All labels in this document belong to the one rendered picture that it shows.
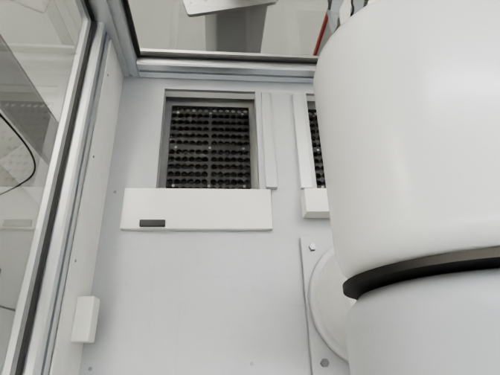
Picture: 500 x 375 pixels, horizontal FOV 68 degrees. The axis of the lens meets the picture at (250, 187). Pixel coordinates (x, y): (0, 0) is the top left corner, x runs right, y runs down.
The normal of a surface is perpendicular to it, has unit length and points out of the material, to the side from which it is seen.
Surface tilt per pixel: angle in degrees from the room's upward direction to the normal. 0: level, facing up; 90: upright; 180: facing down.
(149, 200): 0
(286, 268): 0
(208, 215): 0
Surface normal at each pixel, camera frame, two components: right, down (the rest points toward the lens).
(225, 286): 0.08, -0.43
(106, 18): 0.03, 0.90
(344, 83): -0.89, -0.18
